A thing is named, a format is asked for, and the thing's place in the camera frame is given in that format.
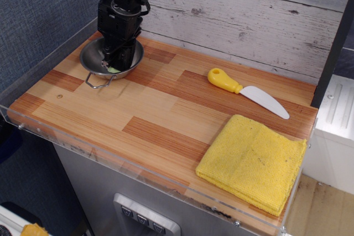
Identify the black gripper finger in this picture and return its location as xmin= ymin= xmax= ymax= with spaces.
xmin=101 ymin=53 xmax=113 ymax=68
xmin=112 ymin=40 xmax=136 ymax=71

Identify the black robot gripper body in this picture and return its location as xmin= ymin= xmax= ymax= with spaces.
xmin=97 ymin=0 xmax=142 ymax=56

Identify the light green toy broccoli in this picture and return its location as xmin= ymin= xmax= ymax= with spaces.
xmin=107 ymin=67 xmax=121 ymax=74

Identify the small steel bowl with handles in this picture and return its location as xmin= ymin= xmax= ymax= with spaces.
xmin=80 ymin=37 xmax=144 ymax=89

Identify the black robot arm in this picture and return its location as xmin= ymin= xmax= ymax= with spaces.
xmin=98 ymin=0 xmax=150 ymax=73

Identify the yellow folded cloth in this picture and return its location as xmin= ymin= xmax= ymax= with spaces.
xmin=195 ymin=115 xmax=307 ymax=217

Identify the grey toy fridge cabinet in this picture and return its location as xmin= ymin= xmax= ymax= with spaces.
xmin=55 ymin=145 xmax=282 ymax=235

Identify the clear acrylic table guard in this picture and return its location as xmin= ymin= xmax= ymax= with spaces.
xmin=0 ymin=11 xmax=319 ymax=236

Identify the silver dispenser button panel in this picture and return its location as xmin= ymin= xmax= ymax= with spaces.
xmin=113 ymin=193 xmax=181 ymax=235

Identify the yellow object bottom left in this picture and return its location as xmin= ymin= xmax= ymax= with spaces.
xmin=20 ymin=223 xmax=49 ymax=236

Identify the white ribbed side platform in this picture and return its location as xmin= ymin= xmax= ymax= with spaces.
xmin=303 ymin=75 xmax=353 ymax=194

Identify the yellow handled white toy knife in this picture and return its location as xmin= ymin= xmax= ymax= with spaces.
xmin=207 ymin=68 xmax=290 ymax=120

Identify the black right vertical post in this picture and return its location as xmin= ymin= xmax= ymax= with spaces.
xmin=311 ymin=0 xmax=353 ymax=108

